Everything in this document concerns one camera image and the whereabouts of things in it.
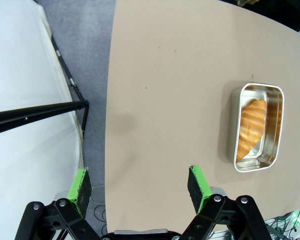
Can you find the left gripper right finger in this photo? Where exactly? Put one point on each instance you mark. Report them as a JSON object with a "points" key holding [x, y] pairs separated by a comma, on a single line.
{"points": [[198, 186]]}

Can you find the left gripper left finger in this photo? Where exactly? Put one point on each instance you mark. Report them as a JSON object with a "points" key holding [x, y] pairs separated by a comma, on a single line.
{"points": [[80, 187]]}

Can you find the golden croissant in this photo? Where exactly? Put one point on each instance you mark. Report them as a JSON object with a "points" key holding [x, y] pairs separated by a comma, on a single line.
{"points": [[251, 125]]}

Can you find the stainless steel rectangular container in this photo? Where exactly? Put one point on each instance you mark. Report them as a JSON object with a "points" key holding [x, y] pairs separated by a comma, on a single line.
{"points": [[275, 140]]}

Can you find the black tripod stand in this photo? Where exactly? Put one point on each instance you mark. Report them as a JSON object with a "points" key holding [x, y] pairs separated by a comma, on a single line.
{"points": [[40, 110]]}

